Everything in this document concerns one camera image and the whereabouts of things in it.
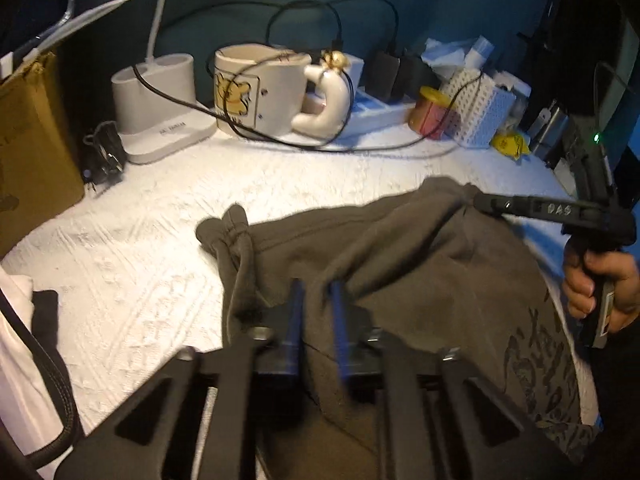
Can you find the white desk lamp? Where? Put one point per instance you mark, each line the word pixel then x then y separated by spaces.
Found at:
pixel 155 105

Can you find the white cloth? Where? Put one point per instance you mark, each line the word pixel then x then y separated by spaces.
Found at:
pixel 20 360

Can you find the black charger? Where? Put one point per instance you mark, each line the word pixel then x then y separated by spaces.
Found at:
pixel 387 75

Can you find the cream cartoon mug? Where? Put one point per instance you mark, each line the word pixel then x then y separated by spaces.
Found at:
pixel 270 90

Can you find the white tablet stand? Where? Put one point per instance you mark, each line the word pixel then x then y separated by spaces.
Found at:
pixel 17 62

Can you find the small gold bell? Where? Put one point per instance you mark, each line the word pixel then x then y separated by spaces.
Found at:
pixel 332 60

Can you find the brown printed t-shirt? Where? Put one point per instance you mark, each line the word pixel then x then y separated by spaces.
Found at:
pixel 425 270

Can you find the white crumpled tissue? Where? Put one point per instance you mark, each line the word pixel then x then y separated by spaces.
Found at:
pixel 445 50

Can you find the person's right hand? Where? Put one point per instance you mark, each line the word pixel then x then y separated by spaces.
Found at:
pixel 625 285

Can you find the white and blue tube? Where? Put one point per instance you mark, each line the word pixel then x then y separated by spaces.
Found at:
pixel 484 52

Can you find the white perforated basket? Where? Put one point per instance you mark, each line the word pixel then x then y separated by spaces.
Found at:
pixel 480 107

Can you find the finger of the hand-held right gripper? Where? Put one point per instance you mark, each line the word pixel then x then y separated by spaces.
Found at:
pixel 530 208

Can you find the yellow snack packet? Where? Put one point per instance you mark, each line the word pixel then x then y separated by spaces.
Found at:
pixel 510 144

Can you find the white charger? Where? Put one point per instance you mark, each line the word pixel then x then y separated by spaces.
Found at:
pixel 355 72

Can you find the pink yellow-lidded jar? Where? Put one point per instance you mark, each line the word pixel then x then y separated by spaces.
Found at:
pixel 427 112

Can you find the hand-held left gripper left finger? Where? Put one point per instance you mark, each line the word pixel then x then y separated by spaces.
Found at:
pixel 295 320

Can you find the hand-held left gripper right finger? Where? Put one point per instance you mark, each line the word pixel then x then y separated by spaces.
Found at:
pixel 340 330

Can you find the white power strip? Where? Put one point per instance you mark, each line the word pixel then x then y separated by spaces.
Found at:
pixel 370 107

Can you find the cardboard box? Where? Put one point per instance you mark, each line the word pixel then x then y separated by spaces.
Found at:
pixel 35 160

